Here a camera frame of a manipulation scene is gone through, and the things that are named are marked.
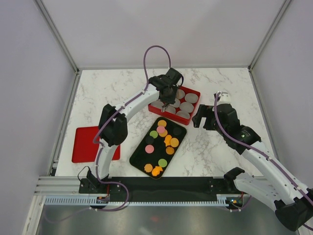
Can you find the black green cookie tray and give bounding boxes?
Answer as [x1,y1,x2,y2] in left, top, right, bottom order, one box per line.
[129,117,187,180]

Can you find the left aluminium frame post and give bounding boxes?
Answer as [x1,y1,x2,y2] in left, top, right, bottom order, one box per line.
[33,0,81,74]

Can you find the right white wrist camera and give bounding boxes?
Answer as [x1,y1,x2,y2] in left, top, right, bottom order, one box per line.
[215,91,231,105]

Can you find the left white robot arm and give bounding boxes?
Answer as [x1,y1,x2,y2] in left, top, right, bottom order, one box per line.
[79,68,184,194]

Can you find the orange chocolate chip cookie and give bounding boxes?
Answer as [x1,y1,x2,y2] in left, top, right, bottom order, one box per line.
[166,146,175,155]

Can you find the black sandwich cookie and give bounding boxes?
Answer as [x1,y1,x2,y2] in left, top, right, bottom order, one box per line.
[173,127,182,136]
[145,136,154,145]

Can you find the pink sandwich cookie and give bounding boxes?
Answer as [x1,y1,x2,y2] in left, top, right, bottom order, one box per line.
[156,126,166,134]
[145,144,154,154]

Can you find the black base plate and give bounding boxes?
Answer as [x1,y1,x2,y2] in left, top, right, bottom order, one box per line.
[78,176,245,203]

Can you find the purple cable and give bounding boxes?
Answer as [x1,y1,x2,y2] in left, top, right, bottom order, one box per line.
[44,45,172,223]
[214,92,313,228]

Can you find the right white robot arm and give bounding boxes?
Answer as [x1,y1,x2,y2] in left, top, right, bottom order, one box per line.
[192,103,313,231]

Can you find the orange flower cookie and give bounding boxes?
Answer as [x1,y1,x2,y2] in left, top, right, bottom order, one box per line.
[144,164,153,173]

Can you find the orange dotted biscuit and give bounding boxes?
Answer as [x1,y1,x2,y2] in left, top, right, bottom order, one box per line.
[170,138,179,147]

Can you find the top orange round biscuit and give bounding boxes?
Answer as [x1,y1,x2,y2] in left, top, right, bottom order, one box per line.
[157,119,167,127]

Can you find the green sandwich cookie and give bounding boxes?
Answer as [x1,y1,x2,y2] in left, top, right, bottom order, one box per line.
[149,130,158,139]
[158,159,168,168]

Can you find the aluminium frame post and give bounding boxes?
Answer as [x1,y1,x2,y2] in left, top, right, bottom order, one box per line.
[33,0,81,74]
[247,0,293,71]

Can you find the metal tweezers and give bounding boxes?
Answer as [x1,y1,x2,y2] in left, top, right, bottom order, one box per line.
[161,103,169,113]

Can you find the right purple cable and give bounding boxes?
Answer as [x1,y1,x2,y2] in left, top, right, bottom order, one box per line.
[214,92,313,228]

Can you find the right aluminium frame post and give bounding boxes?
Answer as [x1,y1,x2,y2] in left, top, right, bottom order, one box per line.
[247,0,293,71]

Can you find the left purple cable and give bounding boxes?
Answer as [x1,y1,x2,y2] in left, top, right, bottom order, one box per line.
[44,45,172,223]

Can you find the white paper cup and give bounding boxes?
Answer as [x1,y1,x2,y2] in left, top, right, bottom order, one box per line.
[179,102,194,113]
[150,100,164,109]
[176,111,190,119]
[173,98,180,108]
[165,106,176,115]
[176,89,185,99]
[184,93,199,103]

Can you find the red cookie box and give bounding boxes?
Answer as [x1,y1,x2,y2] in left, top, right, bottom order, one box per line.
[148,86,201,125]

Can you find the orange round biscuit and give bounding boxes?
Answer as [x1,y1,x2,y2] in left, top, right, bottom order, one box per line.
[157,119,167,127]
[159,130,168,138]

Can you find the red box lid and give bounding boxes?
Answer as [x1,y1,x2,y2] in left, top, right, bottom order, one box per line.
[71,126,121,164]

